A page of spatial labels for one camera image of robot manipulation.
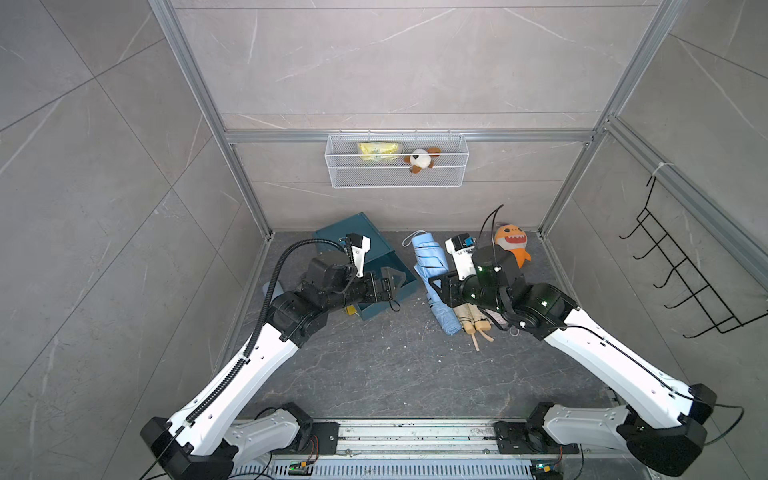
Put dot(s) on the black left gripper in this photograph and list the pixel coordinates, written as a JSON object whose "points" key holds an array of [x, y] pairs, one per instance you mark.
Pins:
{"points": [[383, 294]]}

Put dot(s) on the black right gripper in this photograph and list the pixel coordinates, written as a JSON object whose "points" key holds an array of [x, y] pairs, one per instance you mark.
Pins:
{"points": [[449, 285]]}

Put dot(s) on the light blue umbrella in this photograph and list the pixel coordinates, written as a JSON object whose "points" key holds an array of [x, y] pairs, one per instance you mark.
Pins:
{"points": [[431, 262]]}

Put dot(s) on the teal drawer cabinet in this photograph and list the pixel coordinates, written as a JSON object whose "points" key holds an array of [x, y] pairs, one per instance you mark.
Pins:
{"points": [[381, 253]]}

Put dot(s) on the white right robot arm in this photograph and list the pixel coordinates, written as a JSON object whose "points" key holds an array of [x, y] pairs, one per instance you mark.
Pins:
{"points": [[661, 419]]}

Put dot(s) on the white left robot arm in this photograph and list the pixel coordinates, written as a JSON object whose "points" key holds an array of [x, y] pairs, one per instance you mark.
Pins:
{"points": [[204, 440]]}

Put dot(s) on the beige folded umbrella left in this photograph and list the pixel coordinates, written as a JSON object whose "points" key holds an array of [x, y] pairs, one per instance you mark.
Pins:
{"points": [[467, 315]]}

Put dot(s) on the beige folded umbrella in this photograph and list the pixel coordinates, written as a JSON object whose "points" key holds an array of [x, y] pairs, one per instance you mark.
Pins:
{"points": [[480, 324], [467, 315]]}

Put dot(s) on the beige folded umbrella right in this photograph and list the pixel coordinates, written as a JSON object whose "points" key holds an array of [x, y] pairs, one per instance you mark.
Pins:
{"points": [[480, 324]]}

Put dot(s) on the pink folded umbrella right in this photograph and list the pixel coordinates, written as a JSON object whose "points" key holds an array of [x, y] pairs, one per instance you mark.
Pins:
{"points": [[506, 327]]}

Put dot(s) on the orange shark plush toy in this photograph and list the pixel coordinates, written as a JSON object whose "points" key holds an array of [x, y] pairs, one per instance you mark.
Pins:
{"points": [[513, 239]]}

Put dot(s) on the blue grey cylinder case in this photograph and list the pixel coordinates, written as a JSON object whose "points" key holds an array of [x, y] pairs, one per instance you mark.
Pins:
{"points": [[275, 292]]}

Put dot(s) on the brown white plush dog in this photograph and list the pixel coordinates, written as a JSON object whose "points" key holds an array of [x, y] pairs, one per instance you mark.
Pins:
{"points": [[421, 159]]}

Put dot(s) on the yellow item in basket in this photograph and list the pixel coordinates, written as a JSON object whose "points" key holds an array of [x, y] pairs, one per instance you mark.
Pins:
{"points": [[379, 151]]}

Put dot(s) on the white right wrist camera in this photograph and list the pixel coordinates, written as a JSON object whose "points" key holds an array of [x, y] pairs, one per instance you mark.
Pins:
{"points": [[461, 248]]}

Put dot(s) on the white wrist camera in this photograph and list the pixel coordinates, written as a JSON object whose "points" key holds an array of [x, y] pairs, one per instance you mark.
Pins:
{"points": [[461, 248], [358, 246]]}

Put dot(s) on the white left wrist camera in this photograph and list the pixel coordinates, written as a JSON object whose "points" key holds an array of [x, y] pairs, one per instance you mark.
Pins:
{"points": [[358, 246]]}

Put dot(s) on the white wire wall basket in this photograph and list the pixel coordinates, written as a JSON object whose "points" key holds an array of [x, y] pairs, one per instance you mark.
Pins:
{"points": [[347, 170]]}

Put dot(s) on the black wire wall hook rack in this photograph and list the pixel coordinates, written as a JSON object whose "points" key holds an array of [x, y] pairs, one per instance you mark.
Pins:
{"points": [[698, 289]]}

